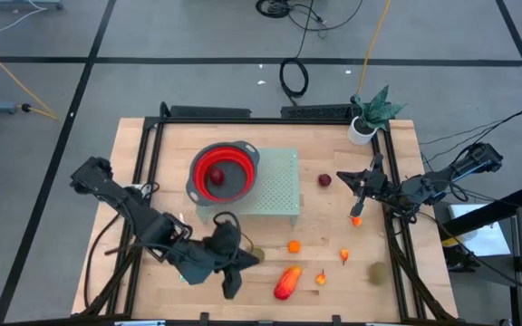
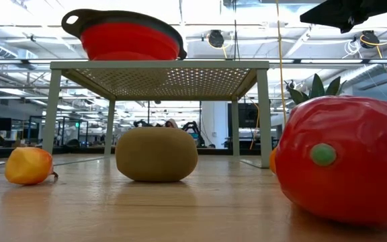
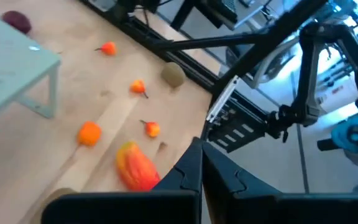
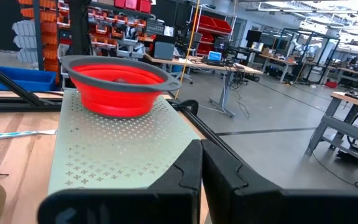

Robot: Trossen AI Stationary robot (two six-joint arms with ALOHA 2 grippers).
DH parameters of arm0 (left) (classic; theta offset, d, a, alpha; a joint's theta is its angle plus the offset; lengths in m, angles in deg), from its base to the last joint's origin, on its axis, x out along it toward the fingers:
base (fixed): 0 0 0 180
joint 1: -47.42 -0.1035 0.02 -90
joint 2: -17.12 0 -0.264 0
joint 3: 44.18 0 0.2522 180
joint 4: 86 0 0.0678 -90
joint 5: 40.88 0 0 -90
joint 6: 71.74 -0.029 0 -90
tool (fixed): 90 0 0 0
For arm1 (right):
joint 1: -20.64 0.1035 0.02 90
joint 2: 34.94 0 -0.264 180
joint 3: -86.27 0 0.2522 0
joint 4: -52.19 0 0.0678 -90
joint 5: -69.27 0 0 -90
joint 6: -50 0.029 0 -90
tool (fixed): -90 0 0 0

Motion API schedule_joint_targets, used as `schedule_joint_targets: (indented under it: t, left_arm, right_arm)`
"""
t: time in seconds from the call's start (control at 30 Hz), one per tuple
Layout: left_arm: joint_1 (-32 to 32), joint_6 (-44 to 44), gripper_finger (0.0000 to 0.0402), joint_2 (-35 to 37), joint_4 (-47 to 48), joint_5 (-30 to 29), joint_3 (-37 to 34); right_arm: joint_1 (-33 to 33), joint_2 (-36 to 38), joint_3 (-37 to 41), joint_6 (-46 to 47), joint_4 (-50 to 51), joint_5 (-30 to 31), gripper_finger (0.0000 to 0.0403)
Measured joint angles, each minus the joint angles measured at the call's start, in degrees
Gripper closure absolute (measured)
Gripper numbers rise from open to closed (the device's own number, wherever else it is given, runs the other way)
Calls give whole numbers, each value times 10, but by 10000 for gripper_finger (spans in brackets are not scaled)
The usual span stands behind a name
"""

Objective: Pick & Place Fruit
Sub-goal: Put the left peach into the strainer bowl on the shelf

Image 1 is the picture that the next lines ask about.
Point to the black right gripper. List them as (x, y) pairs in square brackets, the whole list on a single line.
[(374, 185)]

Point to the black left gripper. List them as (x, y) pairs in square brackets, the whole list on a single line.
[(230, 280)]

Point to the brown kiwi fruit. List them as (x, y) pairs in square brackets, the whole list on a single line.
[(378, 273), (259, 254)]

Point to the dark red plum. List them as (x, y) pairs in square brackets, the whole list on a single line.
[(324, 180), (217, 176)]

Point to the red collapsible colander grey rim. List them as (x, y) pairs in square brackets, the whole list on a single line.
[(206, 158)]

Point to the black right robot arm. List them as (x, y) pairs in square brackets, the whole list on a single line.
[(433, 183)]

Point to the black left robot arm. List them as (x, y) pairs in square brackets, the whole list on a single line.
[(147, 222)]

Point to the red orange mango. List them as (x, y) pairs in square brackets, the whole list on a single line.
[(287, 283)]

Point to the small orange tangerine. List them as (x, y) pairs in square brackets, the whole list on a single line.
[(293, 246)]

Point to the green plant in white pot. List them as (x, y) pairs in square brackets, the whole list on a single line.
[(361, 131)]

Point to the black edge clip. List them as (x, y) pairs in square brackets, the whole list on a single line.
[(336, 319), (165, 110), (204, 318)]

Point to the green perforated metal rack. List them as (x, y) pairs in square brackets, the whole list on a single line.
[(279, 181)]

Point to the black rectangular box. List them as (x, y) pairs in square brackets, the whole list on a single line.
[(315, 112), (211, 112)]

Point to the silver metal plate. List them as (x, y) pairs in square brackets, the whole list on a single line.
[(138, 323)]

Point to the black metal beam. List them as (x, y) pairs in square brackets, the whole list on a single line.
[(478, 216)]

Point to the white paper sheet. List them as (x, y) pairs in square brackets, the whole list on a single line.
[(487, 242)]

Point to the black aluminium frame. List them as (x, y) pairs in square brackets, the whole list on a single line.
[(288, 121)]

